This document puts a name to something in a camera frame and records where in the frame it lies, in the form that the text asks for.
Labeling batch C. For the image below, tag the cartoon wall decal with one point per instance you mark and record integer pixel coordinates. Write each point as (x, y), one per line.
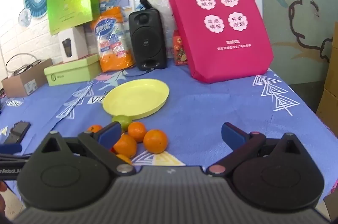
(303, 2)

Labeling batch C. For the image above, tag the orange blue plastic bag pack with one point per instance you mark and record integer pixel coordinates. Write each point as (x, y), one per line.
(113, 39)

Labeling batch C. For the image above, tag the green apple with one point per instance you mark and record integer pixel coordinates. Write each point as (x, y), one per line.
(122, 120)

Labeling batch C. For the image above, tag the yellow plastic plate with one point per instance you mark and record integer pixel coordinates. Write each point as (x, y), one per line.
(137, 97)

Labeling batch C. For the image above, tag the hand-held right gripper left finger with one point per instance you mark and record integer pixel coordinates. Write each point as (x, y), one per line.
(109, 132)

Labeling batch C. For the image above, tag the white cup box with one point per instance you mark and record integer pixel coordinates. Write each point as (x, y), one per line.
(72, 43)

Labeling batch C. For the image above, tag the blue printed tablecloth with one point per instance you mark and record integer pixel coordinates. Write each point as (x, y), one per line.
(198, 113)

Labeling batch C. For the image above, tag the pink tote bag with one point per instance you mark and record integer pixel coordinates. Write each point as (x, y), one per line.
(219, 28)

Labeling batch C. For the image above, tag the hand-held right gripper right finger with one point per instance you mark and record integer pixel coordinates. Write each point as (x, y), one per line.
(232, 134)

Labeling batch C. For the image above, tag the person's left hand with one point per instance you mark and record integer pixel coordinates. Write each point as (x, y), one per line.
(2, 187)

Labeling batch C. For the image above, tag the brown cardboard box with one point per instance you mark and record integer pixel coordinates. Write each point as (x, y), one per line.
(23, 81)

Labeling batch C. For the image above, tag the shiny green gift box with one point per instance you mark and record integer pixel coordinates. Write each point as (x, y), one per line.
(71, 4)

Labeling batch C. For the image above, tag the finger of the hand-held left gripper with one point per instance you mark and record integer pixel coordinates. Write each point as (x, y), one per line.
(10, 147)
(13, 156)

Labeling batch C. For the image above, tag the small pale paper fan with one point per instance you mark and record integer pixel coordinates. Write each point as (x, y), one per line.
(25, 18)

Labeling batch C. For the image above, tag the red printed packet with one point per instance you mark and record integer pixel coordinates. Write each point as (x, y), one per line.
(179, 49)

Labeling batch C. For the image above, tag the black speaker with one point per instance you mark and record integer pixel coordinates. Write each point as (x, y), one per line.
(148, 36)

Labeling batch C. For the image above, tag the pale green shoe box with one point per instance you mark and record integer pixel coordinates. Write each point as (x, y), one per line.
(74, 69)

